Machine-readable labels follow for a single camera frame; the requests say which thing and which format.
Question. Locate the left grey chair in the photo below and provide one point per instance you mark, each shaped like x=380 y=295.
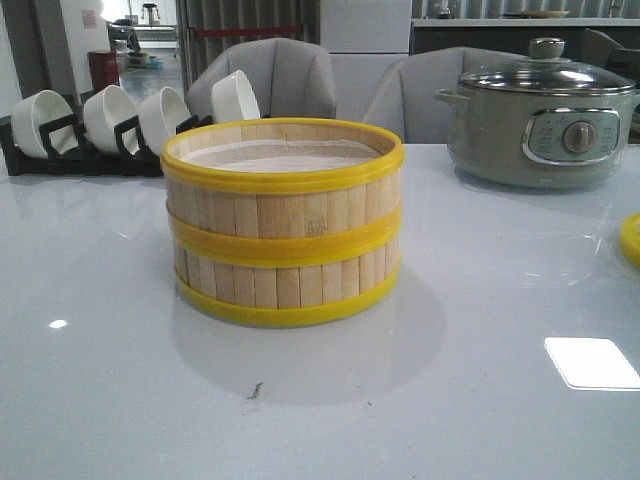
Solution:
x=290 y=78

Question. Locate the white cabinet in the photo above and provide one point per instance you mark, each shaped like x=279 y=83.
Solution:
x=363 y=38

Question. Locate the green electric cooking pot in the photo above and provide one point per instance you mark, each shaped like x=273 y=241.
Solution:
x=549 y=141

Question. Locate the bamboo steamer basket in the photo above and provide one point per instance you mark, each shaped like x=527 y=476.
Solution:
x=289 y=296
x=292 y=219

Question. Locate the glass pot lid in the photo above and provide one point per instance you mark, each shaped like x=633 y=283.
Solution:
x=546 y=71

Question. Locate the grey chair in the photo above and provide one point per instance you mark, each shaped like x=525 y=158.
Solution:
x=404 y=102
x=290 y=78

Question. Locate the dark counter cabinet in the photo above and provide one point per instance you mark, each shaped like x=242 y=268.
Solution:
x=513 y=35

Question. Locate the red bin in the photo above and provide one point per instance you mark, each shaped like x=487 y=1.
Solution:
x=103 y=69

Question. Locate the black bowl rack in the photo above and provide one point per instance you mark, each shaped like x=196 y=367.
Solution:
x=70 y=151

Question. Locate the white bowl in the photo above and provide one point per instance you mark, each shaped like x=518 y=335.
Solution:
x=29 y=114
x=159 y=116
x=102 y=112
x=233 y=99

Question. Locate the left basket liner paper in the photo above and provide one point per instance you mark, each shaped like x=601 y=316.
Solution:
x=282 y=156

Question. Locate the right grey chair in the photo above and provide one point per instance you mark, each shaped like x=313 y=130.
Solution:
x=404 y=102

